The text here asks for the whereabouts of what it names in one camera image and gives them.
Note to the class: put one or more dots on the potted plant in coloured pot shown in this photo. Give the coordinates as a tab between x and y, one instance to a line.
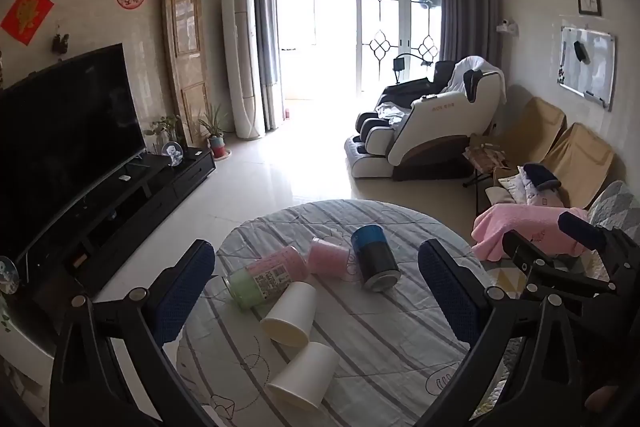
216	142

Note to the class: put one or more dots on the dark folded clothing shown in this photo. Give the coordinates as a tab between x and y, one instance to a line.
542	176

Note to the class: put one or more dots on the green leafy houseplant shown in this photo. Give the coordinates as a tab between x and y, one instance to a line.
162	129

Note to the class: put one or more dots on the blue and black cup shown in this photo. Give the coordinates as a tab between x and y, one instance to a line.
375	259

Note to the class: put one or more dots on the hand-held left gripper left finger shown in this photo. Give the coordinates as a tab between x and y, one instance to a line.
186	283

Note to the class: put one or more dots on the pink plastic cup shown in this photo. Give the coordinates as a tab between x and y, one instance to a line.
327	257

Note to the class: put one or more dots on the round photo ornament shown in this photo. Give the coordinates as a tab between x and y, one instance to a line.
173	154

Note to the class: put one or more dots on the floral pillow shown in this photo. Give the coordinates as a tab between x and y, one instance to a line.
520	189

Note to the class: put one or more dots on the white and black massage chair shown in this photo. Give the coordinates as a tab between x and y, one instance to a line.
440	127

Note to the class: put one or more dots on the glass balcony door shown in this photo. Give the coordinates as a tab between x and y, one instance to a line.
395	32

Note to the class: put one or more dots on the wall whiteboard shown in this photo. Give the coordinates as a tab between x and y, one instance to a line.
592	62

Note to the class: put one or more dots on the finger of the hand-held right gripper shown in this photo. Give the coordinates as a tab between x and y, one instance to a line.
520	247
580	229

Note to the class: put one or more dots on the black flat television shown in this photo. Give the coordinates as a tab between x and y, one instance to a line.
60	147

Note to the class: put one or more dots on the small white wall shelf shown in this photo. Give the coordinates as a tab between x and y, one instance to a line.
506	27

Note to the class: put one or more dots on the tan covered sofa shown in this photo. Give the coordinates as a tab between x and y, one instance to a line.
575	157

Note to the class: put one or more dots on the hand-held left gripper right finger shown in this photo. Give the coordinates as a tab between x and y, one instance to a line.
450	292

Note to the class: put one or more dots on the gooseneck phone holder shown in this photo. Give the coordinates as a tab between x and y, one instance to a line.
398	67

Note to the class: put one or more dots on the round table with striped cloth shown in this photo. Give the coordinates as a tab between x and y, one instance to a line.
380	342

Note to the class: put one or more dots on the folding side table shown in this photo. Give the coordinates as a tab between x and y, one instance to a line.
485	154

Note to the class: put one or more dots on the black television stand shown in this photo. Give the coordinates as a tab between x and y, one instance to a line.
165	187

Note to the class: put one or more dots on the grey quilted sofa cover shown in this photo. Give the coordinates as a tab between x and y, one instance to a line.
617	202

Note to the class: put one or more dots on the white standing air conditioner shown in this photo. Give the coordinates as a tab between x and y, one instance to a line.
242	67

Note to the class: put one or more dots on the white paper cup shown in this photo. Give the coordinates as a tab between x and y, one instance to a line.
305	379
290	314

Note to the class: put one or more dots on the pink blanket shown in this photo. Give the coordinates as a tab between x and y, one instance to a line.
520	222

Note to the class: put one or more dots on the red diamond paper decoration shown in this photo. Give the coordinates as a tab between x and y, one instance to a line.
26	14

